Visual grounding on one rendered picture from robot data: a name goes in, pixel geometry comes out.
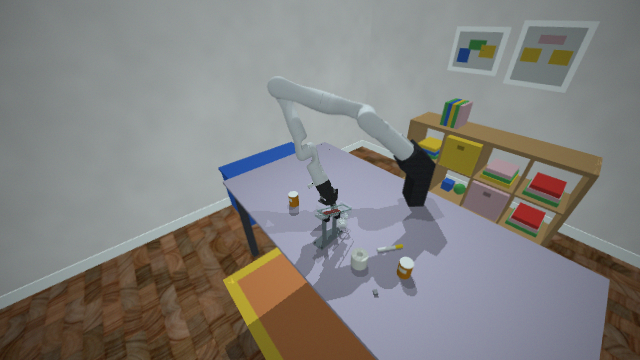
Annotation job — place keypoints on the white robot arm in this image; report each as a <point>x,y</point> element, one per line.
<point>328,103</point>

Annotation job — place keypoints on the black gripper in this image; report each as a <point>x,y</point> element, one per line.
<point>329,194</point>

